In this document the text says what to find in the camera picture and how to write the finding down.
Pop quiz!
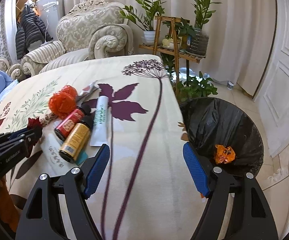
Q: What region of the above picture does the dark red scrunchie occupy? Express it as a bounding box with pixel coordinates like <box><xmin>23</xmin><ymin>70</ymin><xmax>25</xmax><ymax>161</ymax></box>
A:
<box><xmin>27</xmin><ymin>117</ymin><xmax>42</xmax><ymax>156</ymax></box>

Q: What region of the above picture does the checkered twine bundle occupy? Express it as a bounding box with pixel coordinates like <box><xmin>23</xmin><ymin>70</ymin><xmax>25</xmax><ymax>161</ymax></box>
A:
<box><xmin>40</xmin><ymin>113</ymin><xmax>58</xmax><ymax>127</ymax></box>

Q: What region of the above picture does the yellow drink bottle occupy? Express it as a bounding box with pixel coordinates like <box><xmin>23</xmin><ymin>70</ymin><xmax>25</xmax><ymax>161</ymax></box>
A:
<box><xmin>59</xmin><ymin>115</ymin><xmax>93</xmax><ymax>164</ymax></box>

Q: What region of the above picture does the orange plastic bag ball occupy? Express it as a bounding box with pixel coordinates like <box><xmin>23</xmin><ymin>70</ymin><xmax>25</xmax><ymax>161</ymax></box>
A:
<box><xmin>48</xmin><ymin>85</ymin><xmax>78</xmax><ymax>119</ymax></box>

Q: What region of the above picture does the red drink bottle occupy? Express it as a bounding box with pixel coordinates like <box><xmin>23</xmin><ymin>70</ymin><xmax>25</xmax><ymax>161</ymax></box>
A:
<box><xmin>54</xmin><ymin>103</ymin><xmax>91</xmax><ymax>141</ymax></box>

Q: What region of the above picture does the white teal paper box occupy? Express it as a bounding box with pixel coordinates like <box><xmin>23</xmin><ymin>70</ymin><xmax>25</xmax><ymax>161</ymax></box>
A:
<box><xmin>75</xmin><ymin>150</ymin><xmax>88</xmax><ymax>166</ymax></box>

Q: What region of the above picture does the white green tube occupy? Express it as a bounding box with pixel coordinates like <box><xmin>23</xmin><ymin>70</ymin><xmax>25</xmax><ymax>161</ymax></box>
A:
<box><xmin>89</xmin><ymin>95</ymin><xmax>109</xmax><ymax>147</ymax></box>

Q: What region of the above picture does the black lined trash bin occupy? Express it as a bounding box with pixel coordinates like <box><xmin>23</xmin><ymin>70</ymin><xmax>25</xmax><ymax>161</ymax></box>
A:
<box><xmin>180</xmin><ymin>98</ymin><xmax>264</xmax><ymax>176</ymax></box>

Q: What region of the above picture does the white red snack packet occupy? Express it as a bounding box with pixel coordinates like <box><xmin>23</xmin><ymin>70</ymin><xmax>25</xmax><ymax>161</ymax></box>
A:
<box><xmin>76</xmin><ymin>81</ymin><xmax>99</xmax><ymax>106</ymax></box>

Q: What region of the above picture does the light blue cloth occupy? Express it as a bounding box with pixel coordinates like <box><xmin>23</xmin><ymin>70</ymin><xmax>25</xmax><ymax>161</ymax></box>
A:
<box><xmin>0</xmin><ymin>80</ymin><xmax>19</xmax><ymax>103</ymax></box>

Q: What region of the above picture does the floral cream tablecloth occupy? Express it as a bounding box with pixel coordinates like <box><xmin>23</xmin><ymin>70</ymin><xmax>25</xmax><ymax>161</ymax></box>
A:
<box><xmin>0</xmin><ymin>55</ymin><xmax>205</xmax><ymax>239</ymax></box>

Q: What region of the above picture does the black puffer jacket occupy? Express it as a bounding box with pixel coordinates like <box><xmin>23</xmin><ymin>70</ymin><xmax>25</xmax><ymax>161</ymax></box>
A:
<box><xmin>15</xmin><ymin>4</ymin><xmax>53</xmax><ymax>60</ymax></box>

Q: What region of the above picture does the ornate cream armchair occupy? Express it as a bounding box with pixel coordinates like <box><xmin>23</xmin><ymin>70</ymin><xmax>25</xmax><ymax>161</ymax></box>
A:
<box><xmin>7</xmin><ymin>0</ymin><xmax>134</xmax><ymax>81</ymax></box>

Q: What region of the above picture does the white air conditioner unit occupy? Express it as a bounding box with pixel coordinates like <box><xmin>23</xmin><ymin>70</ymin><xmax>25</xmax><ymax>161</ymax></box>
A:
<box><xmin>36</xmin><ymin>0</ymin><xmax>64</xmax><ymax>41</ymax></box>

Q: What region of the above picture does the low green floor plant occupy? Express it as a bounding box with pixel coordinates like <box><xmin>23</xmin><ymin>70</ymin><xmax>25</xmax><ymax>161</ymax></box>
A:
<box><xmin>173</xmin><ymin>72</ymin><xmax>218</xmax><ymax>103</ymax></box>

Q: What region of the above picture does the wooden plant stand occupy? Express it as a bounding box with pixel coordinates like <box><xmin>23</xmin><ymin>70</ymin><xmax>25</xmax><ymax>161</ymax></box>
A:
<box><xmin>138</xmin><ymin>16</ymin><xmax>205</xmax><ymax>82</ymax></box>

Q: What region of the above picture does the plant in white pot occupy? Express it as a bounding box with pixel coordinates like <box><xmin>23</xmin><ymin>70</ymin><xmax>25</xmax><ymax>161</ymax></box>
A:
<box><xmin>120</xmin><ymin>0</ymin><xmax>165</xmax><ymax>46</ymax></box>

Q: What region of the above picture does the small yellow flower pot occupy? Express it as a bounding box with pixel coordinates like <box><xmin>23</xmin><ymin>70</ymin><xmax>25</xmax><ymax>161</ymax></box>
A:
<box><xmin>162</xmin><ymin>38</ymin><xmax>181</xmax><ymax>50</ymax></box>

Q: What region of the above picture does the white curtain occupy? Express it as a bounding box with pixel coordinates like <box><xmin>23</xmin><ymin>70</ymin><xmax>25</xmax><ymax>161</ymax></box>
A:
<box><xmin>64</xmin><ymin>0</ymin><xmax>276</xmax><ymax>95</ymax></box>

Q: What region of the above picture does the tall plant in dark pot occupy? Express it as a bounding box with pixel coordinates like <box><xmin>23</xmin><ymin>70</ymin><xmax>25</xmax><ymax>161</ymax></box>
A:
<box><xmin>186</xmin><ymin>0</ymin><xmax>222</xmax><ymax>57</ymax></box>

